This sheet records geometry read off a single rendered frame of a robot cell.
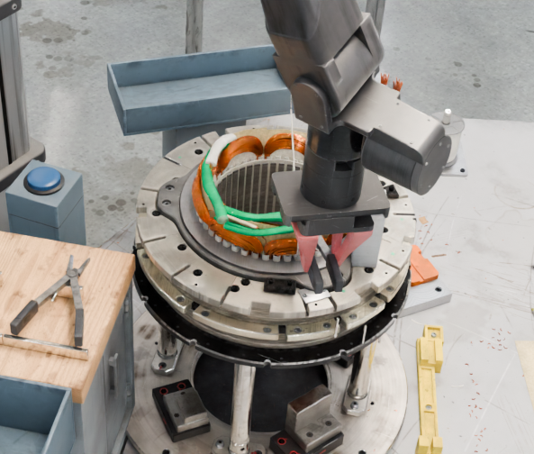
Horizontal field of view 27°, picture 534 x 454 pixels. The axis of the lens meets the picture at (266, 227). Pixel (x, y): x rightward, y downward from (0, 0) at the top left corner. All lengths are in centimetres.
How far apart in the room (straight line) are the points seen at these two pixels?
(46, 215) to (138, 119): 19
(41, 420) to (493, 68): 261
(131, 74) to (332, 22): 71
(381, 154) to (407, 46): 267
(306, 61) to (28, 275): 48
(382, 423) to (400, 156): 58
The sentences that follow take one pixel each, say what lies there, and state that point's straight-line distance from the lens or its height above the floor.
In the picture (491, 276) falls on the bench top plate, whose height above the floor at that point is 78.
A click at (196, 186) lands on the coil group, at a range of 125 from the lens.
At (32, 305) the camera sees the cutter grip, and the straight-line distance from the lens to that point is 119.
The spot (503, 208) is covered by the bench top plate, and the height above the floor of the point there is 78.
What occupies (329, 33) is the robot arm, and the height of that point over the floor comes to 147.
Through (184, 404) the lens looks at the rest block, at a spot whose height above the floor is 84.
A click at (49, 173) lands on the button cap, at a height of 104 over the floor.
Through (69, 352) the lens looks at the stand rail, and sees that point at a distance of 117.
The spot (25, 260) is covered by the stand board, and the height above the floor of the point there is 106.
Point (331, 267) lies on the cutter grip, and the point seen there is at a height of 118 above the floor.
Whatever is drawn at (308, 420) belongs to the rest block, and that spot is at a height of 85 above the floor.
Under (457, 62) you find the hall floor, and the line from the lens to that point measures 359.
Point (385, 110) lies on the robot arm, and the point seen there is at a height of 139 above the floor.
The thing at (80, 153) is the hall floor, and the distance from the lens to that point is 311.
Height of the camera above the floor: 195
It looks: 42 degrees down
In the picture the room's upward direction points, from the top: 5 degrees clockwise
